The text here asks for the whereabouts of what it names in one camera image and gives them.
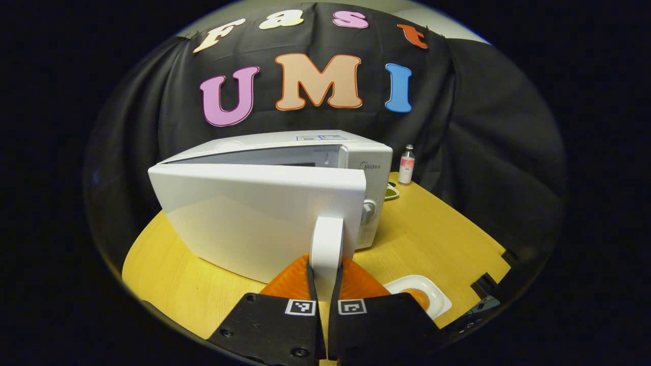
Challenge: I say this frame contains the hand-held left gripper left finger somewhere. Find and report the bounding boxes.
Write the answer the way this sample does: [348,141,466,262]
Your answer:
[208,253,326,366]

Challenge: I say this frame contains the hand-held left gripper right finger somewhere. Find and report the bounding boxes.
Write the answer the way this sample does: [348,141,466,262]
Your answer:
[328,257,443,362]

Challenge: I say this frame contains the round orange bun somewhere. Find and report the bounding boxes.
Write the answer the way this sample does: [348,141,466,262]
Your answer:
[399,288,432,311]

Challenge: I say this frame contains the white microwave oven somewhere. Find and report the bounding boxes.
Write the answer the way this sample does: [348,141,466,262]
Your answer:
[147,130,394,300]

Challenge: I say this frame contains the white square plate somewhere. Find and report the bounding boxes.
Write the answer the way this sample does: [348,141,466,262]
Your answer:
[384,274,452,320]

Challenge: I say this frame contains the small clear bottle pink label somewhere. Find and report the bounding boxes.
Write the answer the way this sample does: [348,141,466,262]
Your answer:
[398,144,416,185]

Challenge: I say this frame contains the black backdrop cloth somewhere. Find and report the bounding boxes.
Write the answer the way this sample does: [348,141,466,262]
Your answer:
[84,3,568,285]

